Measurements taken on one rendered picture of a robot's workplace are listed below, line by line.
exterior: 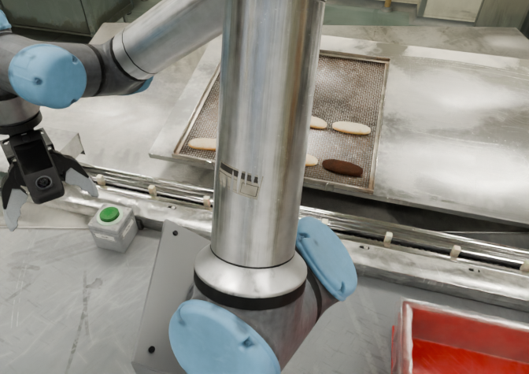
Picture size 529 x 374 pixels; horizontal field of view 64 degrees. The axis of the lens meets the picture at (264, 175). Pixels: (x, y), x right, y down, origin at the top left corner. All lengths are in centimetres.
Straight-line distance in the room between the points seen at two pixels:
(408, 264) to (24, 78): 74
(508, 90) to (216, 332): 114
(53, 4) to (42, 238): 282
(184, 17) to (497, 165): 84
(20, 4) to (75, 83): 335
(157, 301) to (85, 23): 315
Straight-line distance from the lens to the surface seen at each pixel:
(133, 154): 123
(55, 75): 58
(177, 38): 58
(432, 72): 136
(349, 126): 112
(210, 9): 54
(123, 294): 93
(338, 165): 103
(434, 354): 88
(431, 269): 93
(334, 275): 52
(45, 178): 70
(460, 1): 431
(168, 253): 68
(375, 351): 86
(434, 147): 114
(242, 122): 35
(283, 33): 34
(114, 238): 95
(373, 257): 91
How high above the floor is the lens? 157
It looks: 43 degrees down
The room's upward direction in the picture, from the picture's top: 1 degrees clockwise
